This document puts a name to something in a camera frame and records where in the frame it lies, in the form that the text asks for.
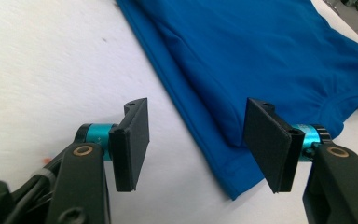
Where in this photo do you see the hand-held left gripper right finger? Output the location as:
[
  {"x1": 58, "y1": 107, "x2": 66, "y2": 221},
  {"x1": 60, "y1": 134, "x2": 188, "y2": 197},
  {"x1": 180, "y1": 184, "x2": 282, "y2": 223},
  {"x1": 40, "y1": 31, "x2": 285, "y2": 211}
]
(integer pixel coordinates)
[{"x1": 242, "y1": 97, "x2": 333, "y2": 194}]

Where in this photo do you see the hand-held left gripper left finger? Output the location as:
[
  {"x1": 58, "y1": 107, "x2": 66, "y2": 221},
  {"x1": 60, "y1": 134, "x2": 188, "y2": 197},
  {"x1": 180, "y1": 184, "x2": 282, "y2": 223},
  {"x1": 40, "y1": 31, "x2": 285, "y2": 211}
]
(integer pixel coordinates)
[{"x1": 75, "y1": 97, "x2": 151, "y2": 193}]

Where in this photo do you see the blue t-shirt white print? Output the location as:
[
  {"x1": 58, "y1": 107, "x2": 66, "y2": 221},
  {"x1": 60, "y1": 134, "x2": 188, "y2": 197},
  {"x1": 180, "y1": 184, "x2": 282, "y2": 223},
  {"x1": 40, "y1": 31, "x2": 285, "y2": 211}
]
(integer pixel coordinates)
[{"x1": 116, "y1": 0, "x2": 358, "y2": 201}]

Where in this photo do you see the white table mat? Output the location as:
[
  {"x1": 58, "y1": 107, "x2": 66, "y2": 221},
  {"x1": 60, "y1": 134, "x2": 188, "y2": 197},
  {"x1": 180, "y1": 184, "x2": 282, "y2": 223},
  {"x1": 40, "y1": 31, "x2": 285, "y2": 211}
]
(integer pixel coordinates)
[{"x1": 0, "y1": 0, "x2": 358, "y2": 224}]

